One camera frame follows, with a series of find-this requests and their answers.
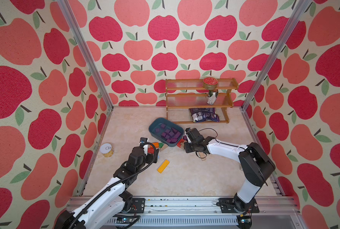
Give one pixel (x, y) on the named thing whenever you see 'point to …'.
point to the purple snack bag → (200, 114)
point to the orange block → (156, 144)
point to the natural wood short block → (182, 145)
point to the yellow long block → (163, 166)
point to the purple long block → (163, 125)
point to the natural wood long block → (202, 155)
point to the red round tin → (210, 83)
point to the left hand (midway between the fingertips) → (151, 150)
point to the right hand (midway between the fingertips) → (187, 148)
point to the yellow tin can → (107, 150)
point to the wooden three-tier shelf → (188, 101)
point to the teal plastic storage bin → (176, 131)
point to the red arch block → (179, 143)
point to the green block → (160, 145)
